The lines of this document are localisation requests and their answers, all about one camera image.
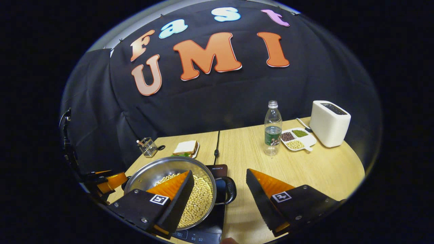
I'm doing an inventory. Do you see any black stand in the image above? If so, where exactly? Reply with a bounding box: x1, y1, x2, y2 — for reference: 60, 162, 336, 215
59, 108, 83, 180

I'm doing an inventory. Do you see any black induction cooktop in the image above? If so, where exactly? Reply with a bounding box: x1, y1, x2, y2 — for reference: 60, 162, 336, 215
170, 164, 228, 244

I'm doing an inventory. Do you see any steel pot with black handles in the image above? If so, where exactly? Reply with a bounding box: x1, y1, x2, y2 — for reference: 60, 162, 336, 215
121, 156, 237, 231

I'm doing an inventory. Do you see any wire mesh holder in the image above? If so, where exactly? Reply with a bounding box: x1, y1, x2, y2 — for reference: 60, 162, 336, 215
137, 137, 159, 158

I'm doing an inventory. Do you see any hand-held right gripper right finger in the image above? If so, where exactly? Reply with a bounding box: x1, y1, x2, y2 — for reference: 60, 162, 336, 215
245, 168, 343, 238

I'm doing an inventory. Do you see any black power cable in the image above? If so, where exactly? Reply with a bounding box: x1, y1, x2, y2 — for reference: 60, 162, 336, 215
213, 130, 221, 166

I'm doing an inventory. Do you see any clear plastic water bottle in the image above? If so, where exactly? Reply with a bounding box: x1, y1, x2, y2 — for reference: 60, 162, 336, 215
264, 100, 283, 156

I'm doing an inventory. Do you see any pile of yellow soybeans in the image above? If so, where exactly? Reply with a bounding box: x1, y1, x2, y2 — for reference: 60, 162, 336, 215
154, 173, 214, 228

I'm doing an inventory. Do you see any black backdrop cloth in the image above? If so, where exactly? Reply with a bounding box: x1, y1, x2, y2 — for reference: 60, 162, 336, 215
59, 0, 382, 177

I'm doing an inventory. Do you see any sandwich with lettuce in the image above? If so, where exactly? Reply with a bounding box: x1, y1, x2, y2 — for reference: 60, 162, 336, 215
172, 140, 198, 158

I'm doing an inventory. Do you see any small white plate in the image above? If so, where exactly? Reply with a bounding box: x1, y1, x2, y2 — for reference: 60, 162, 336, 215
176, 142, 200, 159

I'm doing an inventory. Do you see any white toaster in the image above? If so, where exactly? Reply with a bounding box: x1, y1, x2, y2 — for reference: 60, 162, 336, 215
309, 100, 352, 148

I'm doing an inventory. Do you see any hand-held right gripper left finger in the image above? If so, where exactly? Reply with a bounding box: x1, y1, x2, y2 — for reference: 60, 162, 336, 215
108, 170, 195, 239

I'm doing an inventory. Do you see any white divided bean dish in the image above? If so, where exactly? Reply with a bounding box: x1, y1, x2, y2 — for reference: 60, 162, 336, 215
280, 127, 317, 152

